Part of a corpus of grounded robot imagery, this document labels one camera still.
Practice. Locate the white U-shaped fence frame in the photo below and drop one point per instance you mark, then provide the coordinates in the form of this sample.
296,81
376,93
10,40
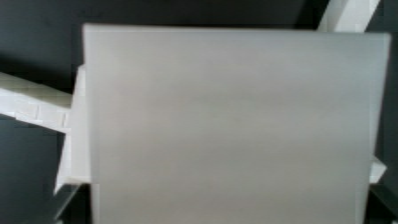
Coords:
40,39

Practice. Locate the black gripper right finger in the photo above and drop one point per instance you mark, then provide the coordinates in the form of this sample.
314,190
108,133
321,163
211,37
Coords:
380,206

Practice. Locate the small white cabinet top block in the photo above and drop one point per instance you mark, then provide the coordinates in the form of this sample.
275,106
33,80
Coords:
232,114

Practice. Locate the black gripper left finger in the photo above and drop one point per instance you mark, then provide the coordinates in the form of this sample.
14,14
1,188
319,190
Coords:
65,208

